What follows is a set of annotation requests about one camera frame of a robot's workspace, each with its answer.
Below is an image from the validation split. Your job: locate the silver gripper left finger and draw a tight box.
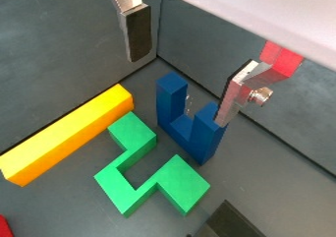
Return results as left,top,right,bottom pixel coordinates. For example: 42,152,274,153
112,0,152,62

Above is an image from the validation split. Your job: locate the red puzzle board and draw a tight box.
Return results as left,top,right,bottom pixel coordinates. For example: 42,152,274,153
0,214,14,237

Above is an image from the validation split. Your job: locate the yellow long bar block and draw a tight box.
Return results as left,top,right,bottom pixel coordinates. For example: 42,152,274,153
0,84,133,187

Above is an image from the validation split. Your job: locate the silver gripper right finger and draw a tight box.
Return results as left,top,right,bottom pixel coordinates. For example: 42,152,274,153
213,41,302,127

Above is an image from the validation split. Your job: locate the blue U-shaped block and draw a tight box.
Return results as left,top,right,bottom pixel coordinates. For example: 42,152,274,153
156,73,225,165

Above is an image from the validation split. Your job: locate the green zigzag block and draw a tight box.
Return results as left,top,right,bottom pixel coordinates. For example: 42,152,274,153
94,112,210,217

